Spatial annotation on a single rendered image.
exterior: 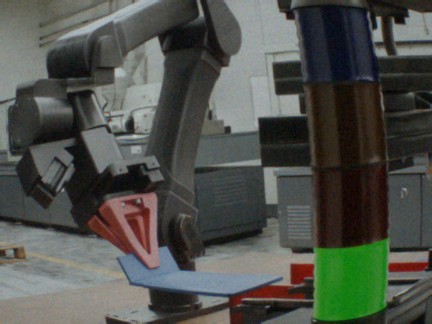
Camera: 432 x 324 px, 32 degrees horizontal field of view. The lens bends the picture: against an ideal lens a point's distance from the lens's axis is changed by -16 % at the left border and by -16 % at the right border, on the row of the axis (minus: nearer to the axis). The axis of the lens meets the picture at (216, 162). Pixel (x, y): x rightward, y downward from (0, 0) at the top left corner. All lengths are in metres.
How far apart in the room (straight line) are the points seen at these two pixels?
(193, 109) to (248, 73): 8.60
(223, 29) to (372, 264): 0.77
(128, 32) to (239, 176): 7.01
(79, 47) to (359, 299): 0.60
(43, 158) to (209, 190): 6.89
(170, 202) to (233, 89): 8.85
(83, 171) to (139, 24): 0.21
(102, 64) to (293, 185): 5.82
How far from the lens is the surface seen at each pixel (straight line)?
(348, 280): 0.36
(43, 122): 0.84
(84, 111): 0.89
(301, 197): 6.63
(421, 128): 0.65
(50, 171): 0.83
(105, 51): 0.89
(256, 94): 9.60
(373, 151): 0.35
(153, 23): 1.01
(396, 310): 0.63
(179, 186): 1.02
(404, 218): 6.00
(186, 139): 1.05
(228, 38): 1.10
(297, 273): 1.05
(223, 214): 7.82
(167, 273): 0.87
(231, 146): 7.91
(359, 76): 0.35
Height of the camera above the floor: 1.14
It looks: 3 degrees down
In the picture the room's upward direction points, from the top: 4 degrees counter-clockwise
